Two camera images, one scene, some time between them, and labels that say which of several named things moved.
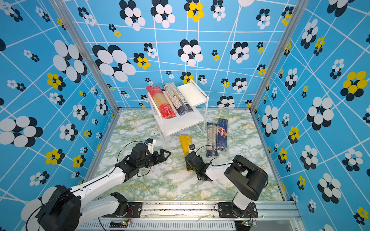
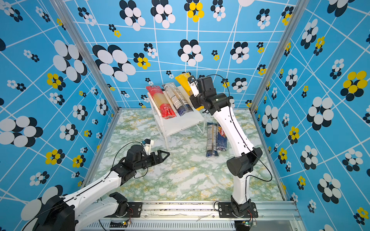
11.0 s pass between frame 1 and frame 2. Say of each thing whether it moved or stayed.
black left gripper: stayed
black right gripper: moved
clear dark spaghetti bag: stayed
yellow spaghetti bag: moved
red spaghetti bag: stayed
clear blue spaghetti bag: stayed
